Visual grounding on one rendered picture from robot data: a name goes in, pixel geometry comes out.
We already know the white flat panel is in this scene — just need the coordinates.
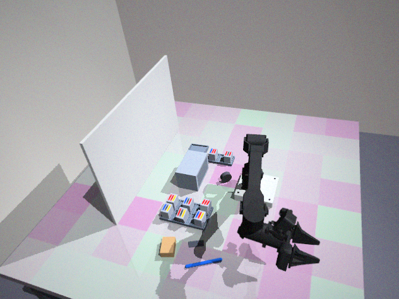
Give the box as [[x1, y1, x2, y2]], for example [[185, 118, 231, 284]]
[[80, 56, 179, 225]]

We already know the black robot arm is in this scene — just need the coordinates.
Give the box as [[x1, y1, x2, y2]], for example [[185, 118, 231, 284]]
[[237, 134, 297, 243]]

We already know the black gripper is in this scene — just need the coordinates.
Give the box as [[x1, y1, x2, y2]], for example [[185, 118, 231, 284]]
[[259, 221, 320, 271]]

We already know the tan rectangular block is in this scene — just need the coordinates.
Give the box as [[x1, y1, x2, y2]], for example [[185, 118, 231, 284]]
[[160, 237, 176, 257]]

